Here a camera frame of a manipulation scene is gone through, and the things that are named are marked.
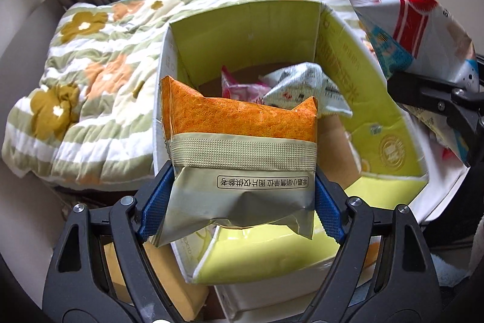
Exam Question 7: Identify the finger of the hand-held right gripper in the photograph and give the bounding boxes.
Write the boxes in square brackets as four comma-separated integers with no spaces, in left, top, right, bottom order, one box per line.
[386,70,484,166]

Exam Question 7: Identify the pink snack packet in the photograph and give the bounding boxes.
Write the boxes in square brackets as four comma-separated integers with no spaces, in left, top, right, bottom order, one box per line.
[221,66,273,105]

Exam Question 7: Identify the pale yellow block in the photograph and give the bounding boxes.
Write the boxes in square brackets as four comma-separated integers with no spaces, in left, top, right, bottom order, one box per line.
[104,240,208,321]

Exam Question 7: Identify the white cartoon print snack bag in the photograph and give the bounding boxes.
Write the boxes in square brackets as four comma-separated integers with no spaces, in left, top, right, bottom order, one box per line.
[346,0,479,165]

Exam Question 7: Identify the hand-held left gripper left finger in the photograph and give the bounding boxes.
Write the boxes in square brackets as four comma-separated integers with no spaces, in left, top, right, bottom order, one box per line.
[42,160,197,323]

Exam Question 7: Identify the white fruit print cloth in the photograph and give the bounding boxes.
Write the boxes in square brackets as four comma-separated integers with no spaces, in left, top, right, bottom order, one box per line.
[212,111,471,320]

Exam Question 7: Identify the yellow-green cardboard box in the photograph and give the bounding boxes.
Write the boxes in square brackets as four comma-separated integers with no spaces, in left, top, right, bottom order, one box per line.
[151,0,432,286]

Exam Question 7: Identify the floral striped blanket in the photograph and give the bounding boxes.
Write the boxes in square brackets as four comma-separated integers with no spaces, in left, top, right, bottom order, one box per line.
[2,0,364,189]

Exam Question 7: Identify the grey-white printed snack packet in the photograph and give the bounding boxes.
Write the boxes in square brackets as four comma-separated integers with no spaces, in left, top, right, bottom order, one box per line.
[261,62,354,118]

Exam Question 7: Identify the light blue towel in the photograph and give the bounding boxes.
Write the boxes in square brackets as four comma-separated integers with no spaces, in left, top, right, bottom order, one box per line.
[427,255,477,289]

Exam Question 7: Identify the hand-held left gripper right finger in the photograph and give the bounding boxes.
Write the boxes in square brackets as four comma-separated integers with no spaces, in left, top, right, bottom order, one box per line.
[302,168,443,323]

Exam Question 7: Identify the orange and grey snack packet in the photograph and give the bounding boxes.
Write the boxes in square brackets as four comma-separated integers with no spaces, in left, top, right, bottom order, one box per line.
[154,76,319,247]

